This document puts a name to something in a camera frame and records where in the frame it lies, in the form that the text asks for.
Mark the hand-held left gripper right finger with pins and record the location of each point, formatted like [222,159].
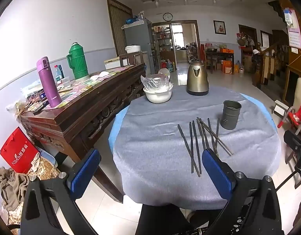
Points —
[216,173]

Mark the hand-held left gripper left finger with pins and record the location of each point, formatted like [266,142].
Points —
[85,173]

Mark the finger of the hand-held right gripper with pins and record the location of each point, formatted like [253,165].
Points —
[296,142]

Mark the bunch of dark chopsticks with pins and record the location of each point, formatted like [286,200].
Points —
[196,146]

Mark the grey metal chopstick holder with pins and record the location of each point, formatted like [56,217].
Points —
[230,117]

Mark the brown wooden chair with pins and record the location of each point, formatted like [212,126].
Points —
[290,155]

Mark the red child's chair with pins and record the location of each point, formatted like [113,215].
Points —
[297,117]

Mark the white step stool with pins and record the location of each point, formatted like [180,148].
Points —
[280,106]

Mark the dark carved wooden sideboard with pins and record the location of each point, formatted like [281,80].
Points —
[74,115]

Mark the red paper bag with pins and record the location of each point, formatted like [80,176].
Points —
[16,151]

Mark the person's black trousers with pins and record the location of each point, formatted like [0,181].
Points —
[160,220]

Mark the brown crumpled cloth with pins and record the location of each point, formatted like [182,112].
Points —
[10,188]

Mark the wooden staircase railing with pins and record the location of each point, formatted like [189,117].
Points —
[265,61]

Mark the clear plastic cup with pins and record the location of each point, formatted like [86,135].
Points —
[65,82]

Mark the brass electric kettle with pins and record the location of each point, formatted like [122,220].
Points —
[197,80]

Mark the purple thermos bottle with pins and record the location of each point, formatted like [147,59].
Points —
[48,85]

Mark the plastic water bottle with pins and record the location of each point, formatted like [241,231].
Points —
[58,74]

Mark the clear plastic bag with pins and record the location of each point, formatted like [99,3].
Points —
[156,82]

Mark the green thermos flask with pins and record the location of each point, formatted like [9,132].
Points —
[78,63]

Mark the small white fan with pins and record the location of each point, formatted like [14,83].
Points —
[164,73]

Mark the white foam box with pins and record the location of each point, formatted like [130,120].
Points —
[112,63]

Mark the wooden dining table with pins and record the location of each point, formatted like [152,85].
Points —
[220,53]

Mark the large water jug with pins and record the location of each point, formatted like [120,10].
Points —
[170,65]

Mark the white rice cooker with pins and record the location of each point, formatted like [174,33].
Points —
[133,49]

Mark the grey refrigerator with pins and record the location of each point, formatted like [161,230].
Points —
[137,36]

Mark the brown wooden door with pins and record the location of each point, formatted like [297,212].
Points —
[118,27]

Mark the wall calendar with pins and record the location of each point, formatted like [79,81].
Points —
[295,38]

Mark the dark wooden frame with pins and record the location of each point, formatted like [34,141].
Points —
[138,58]

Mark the framed wall picture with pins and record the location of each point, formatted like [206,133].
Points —
[219,27]

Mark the round wall clock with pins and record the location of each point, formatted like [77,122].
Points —
[168,16]

